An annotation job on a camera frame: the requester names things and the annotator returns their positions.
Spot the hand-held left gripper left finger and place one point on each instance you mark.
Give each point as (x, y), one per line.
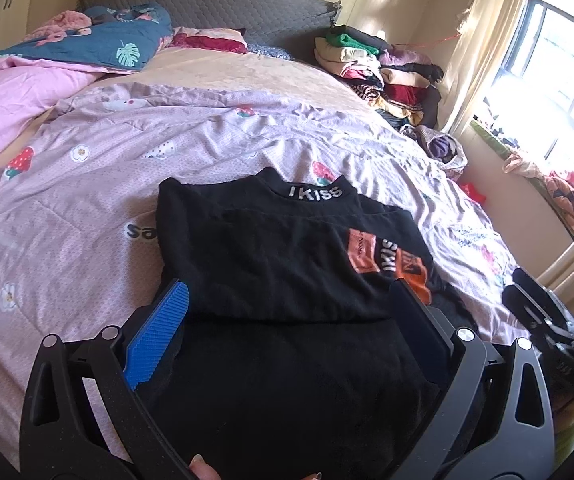
(159, 327)

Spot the clothes on windowsill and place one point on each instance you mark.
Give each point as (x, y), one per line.
(562, 190)

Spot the black sweater with orange cuffs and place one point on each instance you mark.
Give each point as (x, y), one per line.
(277, 270)

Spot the pile of folded clothes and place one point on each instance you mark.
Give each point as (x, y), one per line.
(382, 75)

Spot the lilac strawberry print quilt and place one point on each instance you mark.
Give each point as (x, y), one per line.
(92, 200)

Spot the blue patterned pillow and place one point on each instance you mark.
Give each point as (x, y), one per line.
(269, 52)

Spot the person's left hand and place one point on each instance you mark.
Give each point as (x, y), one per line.
(206, 469)

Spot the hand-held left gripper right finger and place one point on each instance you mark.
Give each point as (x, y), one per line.
(417, 330)

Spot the beige bed sheet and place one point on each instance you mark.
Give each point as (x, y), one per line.
(267, 80)

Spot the red cloth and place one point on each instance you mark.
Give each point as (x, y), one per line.
(473, 192)

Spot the teal leaf print blanket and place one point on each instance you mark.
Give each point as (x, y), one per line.
(92, 40)

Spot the grey quilted headboard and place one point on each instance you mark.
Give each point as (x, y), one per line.
(217, 7)

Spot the pink quilt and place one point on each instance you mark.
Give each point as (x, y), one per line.
(12, 95)

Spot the cream curtain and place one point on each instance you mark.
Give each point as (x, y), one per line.
(487, 35)

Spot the dark red pillow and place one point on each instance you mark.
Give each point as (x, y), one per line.
(207, 40)

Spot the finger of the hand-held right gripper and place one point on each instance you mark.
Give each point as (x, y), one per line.
(542, 292)
(532, 317)

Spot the window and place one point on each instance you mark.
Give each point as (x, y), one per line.
(562, 60)

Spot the purple cloth bundle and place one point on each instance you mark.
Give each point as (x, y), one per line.
(439, 147)

